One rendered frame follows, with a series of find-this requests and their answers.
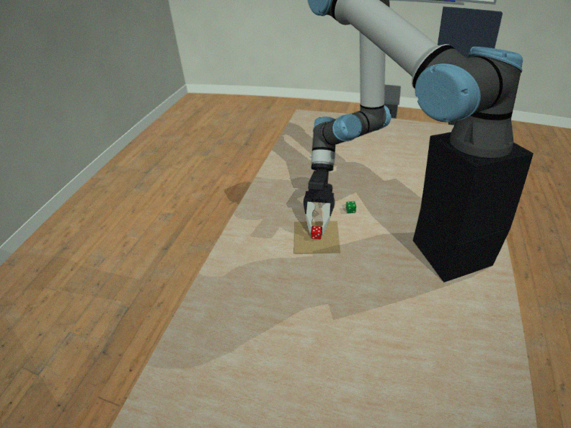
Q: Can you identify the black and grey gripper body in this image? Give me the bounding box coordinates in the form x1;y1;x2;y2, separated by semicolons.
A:
308;163;333;203

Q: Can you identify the tan flat mat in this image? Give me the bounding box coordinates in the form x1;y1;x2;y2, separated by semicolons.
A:
294;221;340;254

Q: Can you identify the red die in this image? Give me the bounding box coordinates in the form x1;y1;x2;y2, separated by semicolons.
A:
311;226;322;239

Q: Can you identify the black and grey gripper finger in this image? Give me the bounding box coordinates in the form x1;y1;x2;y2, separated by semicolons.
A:
304;191;315;234
322;193;335;235

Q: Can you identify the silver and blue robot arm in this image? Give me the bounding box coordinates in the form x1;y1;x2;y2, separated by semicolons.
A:
308;0;523;165

